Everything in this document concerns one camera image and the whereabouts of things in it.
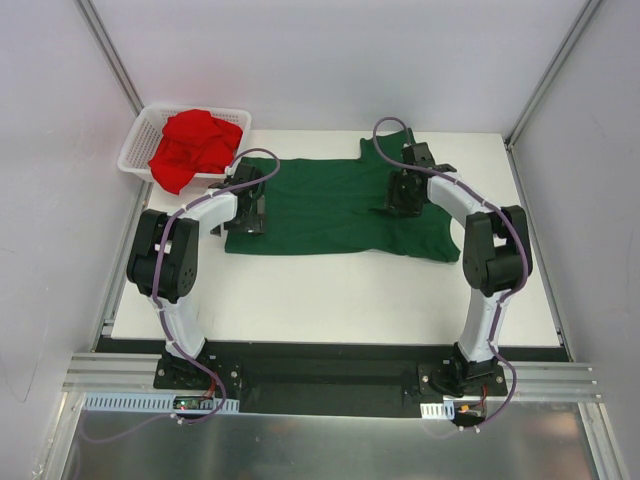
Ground green t shirt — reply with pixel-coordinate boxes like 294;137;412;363
225;132;460;263

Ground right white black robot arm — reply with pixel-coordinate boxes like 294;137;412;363
373;139;532;395

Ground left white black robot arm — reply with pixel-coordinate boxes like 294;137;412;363
126;165;266;389

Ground red t shirt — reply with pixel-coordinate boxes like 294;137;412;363
148;109;243;195

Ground white plastic basket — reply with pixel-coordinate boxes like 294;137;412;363
117;103;252;183

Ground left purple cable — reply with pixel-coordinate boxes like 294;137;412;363
152;147;281;426

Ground purple cable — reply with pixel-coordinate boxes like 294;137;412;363
372;116;534;436
152;147;281;426

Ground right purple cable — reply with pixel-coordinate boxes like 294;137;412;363
372;116;534;436

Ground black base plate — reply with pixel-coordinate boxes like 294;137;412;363
153;341;507;418

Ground right slotted cable duct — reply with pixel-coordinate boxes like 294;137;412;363
420;401;455;421

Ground slotted cable duct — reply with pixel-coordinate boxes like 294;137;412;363
84;393;240;415
420;401;455;421

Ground left slotted cable duct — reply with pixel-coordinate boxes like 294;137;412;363
84;393;240;415

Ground left aluminium corner post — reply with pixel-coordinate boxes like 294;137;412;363
74;0;144;115

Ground aluminium corner post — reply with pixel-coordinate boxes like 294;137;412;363
504;0;605;152
74;0;144;115

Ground aluminium rail frame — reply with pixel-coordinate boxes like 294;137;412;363
63;336;600;401

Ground right aluminium corner post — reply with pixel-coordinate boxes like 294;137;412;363
504;0;605;152

